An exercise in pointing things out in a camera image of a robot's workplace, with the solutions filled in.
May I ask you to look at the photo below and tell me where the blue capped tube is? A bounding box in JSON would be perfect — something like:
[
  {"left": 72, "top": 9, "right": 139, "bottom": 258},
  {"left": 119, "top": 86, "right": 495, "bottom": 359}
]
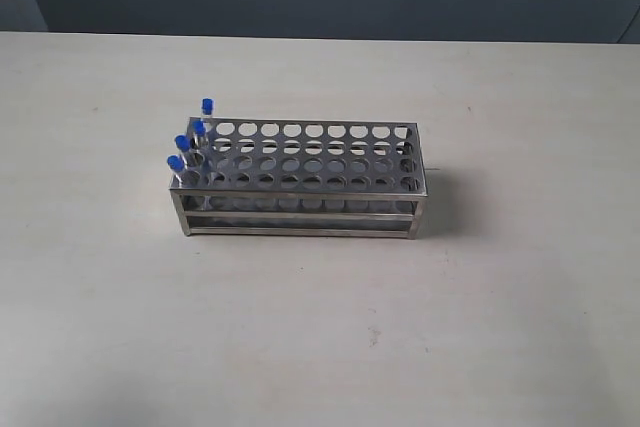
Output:
[
  {"left": 174, "top": 134, "right": 199, "bottom": 184},
  {"left": 201, "top": 98, "right": 214, "bottom": 145},
  {"left": 166, "top": 154, "right": 199, "bottom": 211},
  {"left": 192, "top": 119, "right": 211, "bottom": 170}
]

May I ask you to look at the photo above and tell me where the stainless steel test tube rack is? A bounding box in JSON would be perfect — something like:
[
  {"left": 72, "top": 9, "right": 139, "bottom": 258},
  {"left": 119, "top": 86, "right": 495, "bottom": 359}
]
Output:
[{"left": 173, "top": 116, "right": 428, "bottom": 239}]

